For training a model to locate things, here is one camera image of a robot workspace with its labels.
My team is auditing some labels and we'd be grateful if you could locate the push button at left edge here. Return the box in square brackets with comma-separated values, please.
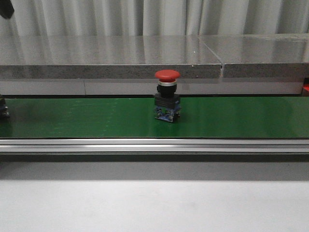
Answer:
[0, 95, 10, 118]

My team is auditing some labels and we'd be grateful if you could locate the aluminium conveyor side rail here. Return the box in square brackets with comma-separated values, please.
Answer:
[0, 138, 309, 154]

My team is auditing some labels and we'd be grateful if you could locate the grey stone slab right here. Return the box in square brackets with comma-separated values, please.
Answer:
[199, 34, 309, 82]

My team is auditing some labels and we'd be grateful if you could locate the grey curtain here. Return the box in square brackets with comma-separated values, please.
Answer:
[0, 0, 309, 36]

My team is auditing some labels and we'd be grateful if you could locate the red object at right edge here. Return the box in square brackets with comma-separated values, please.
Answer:
[301, 84, 309, 97]

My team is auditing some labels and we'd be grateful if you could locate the grey stone slab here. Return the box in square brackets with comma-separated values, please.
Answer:
[0, 36, 221, 79]
[199, 34, 309, 82]

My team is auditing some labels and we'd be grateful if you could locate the grey stone slab left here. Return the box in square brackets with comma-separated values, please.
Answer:
[0, 36, 221, 79]

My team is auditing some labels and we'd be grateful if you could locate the dark object top left corner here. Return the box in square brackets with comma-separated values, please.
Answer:
[0, 0, 14, 19]

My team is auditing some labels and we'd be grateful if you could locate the green conveyor belt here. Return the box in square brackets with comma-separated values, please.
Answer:
[0, 97, 309, 139]

